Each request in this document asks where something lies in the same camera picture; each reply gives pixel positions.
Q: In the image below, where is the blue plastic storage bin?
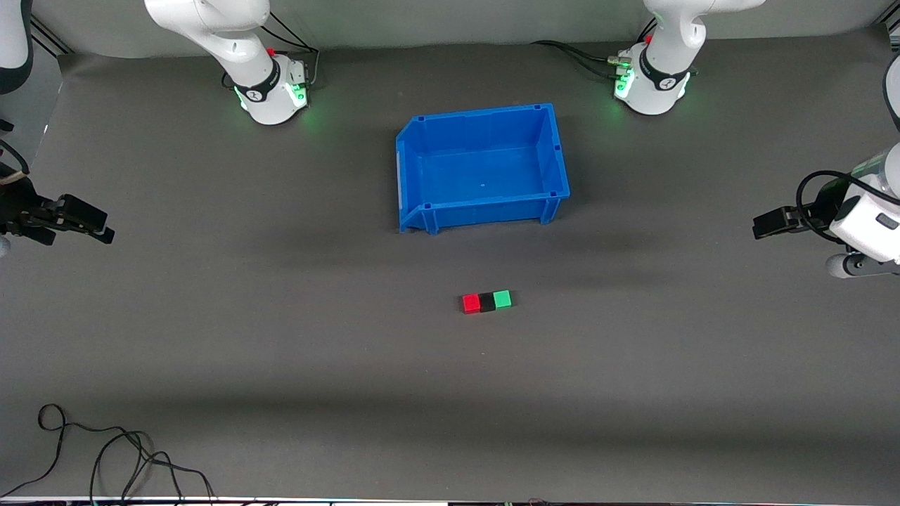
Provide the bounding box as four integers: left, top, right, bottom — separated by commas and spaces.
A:
395, 103, 571, 235

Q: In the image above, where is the dark grey table mat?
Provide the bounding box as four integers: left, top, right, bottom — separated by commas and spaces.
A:
0, 28, 900, 501

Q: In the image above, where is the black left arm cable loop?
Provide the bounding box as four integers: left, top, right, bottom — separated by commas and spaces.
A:
795, 170, 900, 244

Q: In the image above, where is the black metal frame rail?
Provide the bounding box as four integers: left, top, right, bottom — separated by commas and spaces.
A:
30, 15, 73, 57

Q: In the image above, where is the thin black loose cable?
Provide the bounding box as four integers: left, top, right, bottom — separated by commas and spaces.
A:
0, 403, 216, 504

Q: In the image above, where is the black left arm base cable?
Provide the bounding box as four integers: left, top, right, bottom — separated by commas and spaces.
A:
529, 39, 634, 79

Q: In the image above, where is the black arm base cable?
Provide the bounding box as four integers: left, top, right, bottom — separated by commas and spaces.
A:
221, 11, 321, 92
529, 39, 634, 79

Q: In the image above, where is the black right arm base cable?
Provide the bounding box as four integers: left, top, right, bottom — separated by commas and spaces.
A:
221, 11, 321, 92

